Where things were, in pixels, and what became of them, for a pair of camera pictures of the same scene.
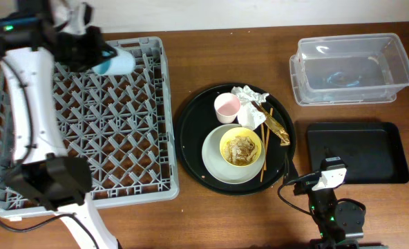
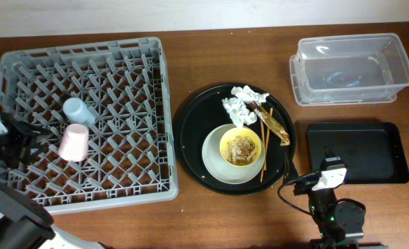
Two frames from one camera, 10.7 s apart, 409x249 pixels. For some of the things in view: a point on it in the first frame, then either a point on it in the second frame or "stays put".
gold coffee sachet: [274, 125] stays put
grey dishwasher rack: [121, 124] stays put
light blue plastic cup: [124, 62] -> [77, 111]
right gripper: [303, 187] stays put
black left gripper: [96, 55] -> [23, 139]
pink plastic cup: [226, 106] -> [74, 144]
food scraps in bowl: [240, 150] stays put
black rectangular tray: [373, 152] stays put
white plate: [220, 169] stays put
